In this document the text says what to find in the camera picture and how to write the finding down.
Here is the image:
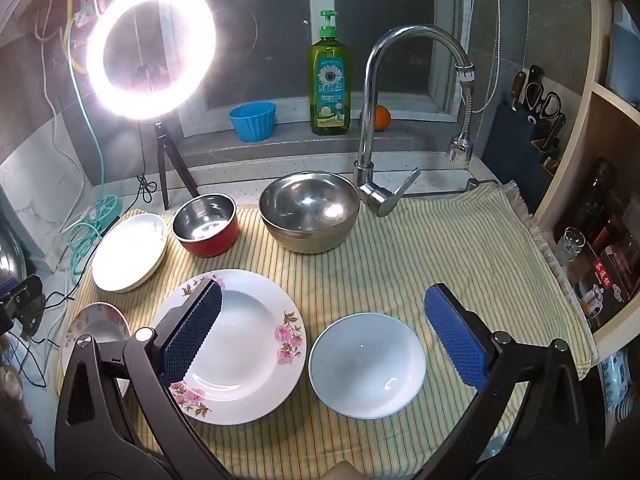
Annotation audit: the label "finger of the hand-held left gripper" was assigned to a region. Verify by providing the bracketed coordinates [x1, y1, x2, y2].
[0, 274, 47, 337]

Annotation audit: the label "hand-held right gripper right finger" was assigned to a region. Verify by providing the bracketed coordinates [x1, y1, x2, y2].
[415, 282, 606, 480]

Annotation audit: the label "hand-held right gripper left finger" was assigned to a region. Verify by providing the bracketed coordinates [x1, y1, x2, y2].
[54, 276, 224, 480]

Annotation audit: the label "large stainless steel bowl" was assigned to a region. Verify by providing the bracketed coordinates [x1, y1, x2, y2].
[258, 171, 362, 254]

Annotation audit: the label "large floral white plate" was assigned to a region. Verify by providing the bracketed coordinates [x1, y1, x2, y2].
[151, 269, 307, 426]

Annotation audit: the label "small floral plate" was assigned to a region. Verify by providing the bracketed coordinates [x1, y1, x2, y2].
[60, 302, 132, 396]

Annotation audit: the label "white ceramic bowl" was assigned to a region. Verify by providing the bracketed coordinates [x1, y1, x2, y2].
[308, 313, 427, 420]

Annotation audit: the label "yellow striped cloth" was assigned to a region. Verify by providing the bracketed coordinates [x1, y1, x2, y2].
[65, 182, 598, 480]

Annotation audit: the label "plain white plate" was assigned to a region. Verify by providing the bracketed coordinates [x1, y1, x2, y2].
[92, 213, 169, 293]

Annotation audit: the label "red steel bowl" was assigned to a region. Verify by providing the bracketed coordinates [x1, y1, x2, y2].
[172, 195, 239, 258]

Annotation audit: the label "clear drinking glass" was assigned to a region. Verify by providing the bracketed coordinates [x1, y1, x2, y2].
[557, 227, 586, 264]

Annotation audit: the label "dark printed box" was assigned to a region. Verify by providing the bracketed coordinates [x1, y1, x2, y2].
[575, 244, 640, 331]

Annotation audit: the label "blue patterned dishes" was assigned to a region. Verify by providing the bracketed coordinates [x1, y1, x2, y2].
[600, 347, 640, 426]

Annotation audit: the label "black tripod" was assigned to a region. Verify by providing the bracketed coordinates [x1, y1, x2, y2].
[152, 121, 201, 211]

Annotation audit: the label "flexible faucet sprayer head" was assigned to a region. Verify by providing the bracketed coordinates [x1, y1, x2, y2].
[446, 62, 475, 163]

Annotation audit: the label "dark knife block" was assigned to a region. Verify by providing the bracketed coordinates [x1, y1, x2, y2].
[482, 102, 566, 191]

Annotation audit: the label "dark glass bottle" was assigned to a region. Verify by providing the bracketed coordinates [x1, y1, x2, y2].
[575, 157, 619, 241]

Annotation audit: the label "wooden shelf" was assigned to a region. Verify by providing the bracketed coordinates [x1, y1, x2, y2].
[532, 0, 640, 356]

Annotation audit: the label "blue ribbed cup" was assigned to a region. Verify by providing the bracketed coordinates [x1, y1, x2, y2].
[229, 101, 277, 143]

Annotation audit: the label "chrome faucet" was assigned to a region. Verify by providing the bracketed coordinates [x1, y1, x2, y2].
[354, 24, 473, 218]

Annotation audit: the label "black scissors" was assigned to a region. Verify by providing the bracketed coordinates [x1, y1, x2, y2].
[537, 91, 564, 126]

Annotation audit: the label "green dish soap bottle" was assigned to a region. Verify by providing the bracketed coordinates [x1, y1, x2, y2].
[310, 9, 349, 136]

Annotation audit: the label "window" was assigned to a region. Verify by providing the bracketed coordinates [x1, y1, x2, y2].
[160, 0, 463, 133]

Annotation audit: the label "black cable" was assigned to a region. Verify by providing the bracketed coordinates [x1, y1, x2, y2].
[137, 125, 159, 206]

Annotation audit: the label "teal cable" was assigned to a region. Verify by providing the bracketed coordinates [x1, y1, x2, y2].
[62, 25, 124, 281]

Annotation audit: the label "white cable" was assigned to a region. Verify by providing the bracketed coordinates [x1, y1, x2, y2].
[39, 0, 89, 241]

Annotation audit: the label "brown handled knife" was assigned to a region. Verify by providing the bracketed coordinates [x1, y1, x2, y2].
[511, 71, 527, 111]

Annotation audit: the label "ring light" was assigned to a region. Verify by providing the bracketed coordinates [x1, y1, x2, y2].
[86, 0, 217, 122]

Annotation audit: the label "metal shower hose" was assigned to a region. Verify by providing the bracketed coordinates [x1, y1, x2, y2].
[472, 0, 502, 113]

